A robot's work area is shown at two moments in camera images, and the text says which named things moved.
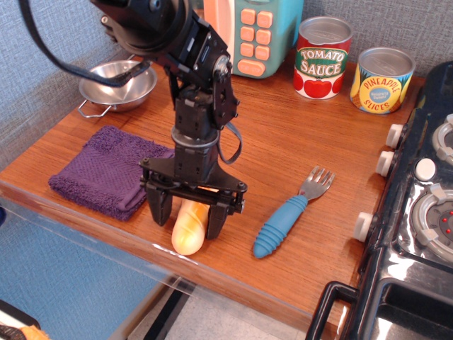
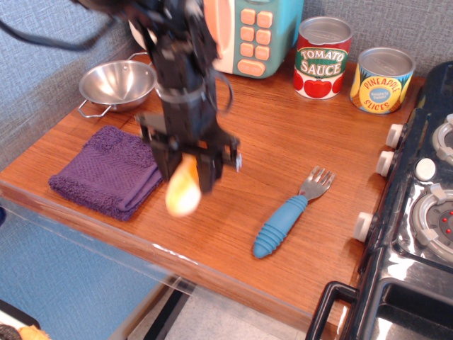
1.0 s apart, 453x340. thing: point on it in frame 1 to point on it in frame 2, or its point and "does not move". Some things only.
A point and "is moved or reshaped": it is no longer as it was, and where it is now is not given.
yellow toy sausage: x=190 y=227 is moved or reshaped
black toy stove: x=405 y=292 does not move
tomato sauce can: x=322 y=51 does not move
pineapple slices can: x=381 y=79 does not move
